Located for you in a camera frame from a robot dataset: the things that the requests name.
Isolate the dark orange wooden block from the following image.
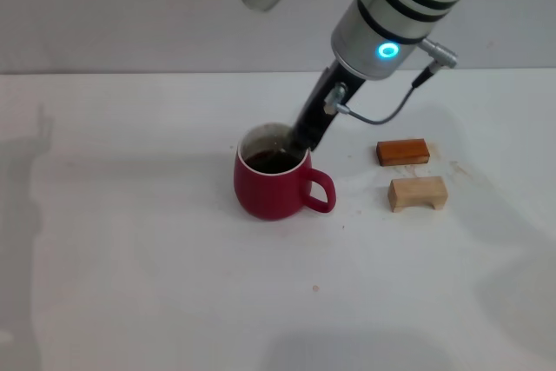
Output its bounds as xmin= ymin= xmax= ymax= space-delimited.
xmin=375 ymin=138 xmax=431 ymax=168

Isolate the light wooden block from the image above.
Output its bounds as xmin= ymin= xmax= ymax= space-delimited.
xmin=387 ymin=176 xmax=448 ymax=214

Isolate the red ceramic mug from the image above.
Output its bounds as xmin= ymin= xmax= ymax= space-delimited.
xmin=233 ymin=123 xmax=337 ymax=222

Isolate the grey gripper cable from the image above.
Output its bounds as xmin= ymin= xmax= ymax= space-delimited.
xmin=323 ymin=38 xmax=460 ymax=126

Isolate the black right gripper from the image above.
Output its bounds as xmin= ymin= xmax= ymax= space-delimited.
xmin=286 ymin=60 xmax=367 ymax=154

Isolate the dark brown coffee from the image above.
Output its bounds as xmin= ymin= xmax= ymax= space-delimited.
xmin=243 ymin=149 xmax=301 ymax=175

